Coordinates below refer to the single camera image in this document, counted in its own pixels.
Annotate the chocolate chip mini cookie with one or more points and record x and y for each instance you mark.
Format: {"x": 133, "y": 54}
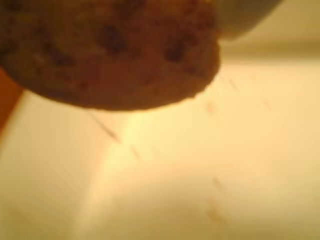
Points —
{"x": 112, "y": 62}

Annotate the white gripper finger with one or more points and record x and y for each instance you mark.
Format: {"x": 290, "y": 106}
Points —
{"x": 237, "y": 17}

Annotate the white cardboard box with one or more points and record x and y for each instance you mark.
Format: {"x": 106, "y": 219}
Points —
{"x": 200, "y": 175}

